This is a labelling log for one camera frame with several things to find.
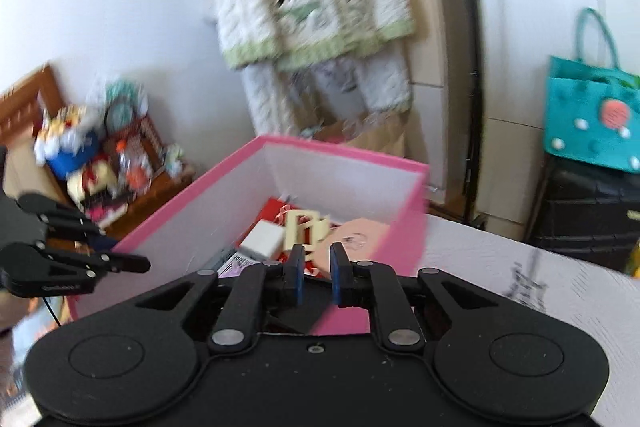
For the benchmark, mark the blue white plush toy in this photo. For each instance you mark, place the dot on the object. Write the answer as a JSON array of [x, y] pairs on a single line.
[[67, 147]]

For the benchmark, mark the teal tote bag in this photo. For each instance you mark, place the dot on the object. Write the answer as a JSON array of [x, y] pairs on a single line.
[[590, 122]]

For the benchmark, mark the light wooden cabinet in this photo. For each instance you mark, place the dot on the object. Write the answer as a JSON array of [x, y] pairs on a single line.
[[430, 57]]

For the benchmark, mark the pink cardboard box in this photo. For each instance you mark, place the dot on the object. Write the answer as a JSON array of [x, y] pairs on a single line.
[[200, 212]]

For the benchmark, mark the beige wardrobe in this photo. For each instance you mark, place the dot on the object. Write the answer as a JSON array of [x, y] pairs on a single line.
[[540, 7]]

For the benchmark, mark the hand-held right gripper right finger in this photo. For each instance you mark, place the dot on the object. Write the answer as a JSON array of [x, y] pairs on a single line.
[[337, 277]]

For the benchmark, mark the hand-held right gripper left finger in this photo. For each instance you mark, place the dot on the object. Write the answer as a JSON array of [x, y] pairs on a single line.
[[297, 274]]

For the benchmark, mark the pink compact case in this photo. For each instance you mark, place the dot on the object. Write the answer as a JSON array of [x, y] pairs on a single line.
[[367, 242]]

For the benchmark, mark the orange drink bottle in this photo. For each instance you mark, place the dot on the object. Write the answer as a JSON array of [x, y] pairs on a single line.
[[130, 164]]

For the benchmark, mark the cream hair claw clip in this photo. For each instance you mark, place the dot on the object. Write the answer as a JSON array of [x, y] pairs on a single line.
[[307, 227]]

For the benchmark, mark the grey patterned table cover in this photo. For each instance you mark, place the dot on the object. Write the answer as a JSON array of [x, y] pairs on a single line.
[[525, 357]]

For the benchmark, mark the black clothes rack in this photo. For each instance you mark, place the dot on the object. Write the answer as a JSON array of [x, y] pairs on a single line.
[[467, 57]]

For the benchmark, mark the wooden nightstand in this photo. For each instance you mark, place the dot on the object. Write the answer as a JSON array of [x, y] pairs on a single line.
[[160, 192]]

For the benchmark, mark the red glasses-print box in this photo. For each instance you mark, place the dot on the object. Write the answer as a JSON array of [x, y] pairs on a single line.
[[272, 209]]

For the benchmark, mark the white charger plug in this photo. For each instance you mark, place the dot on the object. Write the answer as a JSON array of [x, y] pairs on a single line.
[[262, 239]]

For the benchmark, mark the brown woven basket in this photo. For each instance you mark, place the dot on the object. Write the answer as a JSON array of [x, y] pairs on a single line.
[[150, 142]]

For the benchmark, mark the white pyjama pants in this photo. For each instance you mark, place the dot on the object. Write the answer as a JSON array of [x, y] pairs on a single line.
[[330, 82]]

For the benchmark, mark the brown paper bag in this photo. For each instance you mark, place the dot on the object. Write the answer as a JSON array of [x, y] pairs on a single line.
[[365, 134]]

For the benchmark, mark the grey portable router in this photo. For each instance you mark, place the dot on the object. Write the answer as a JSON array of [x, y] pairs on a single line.
[[240, 264]]

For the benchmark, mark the black suitcase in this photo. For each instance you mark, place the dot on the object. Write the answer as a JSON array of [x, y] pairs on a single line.
[[585, 217]]

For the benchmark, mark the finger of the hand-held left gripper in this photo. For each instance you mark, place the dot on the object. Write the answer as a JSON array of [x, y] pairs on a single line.
[[55, 212], [120, 264]]

